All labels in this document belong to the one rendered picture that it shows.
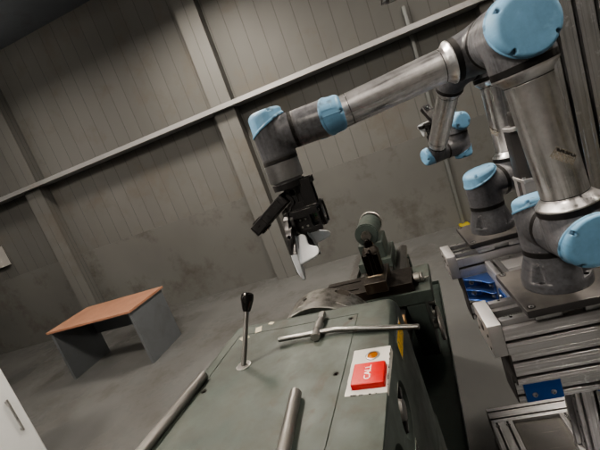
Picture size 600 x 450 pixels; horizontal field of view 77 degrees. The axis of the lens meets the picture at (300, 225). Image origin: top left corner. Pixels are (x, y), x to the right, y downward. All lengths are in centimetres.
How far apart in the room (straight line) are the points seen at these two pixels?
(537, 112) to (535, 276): 41
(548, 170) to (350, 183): 446
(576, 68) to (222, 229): 510
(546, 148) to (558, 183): 7
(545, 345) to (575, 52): 71
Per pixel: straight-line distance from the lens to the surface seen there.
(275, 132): 77
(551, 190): 88
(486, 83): 152
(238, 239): 572
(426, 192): 529
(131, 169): 626
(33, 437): 408
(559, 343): 113
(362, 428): 65
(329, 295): 118
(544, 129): 84
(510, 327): 108
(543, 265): 105
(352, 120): 90
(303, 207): 80
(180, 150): 582
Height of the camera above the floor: 168
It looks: 11 degrees down
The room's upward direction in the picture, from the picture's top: 20 degrees counter-clockwise
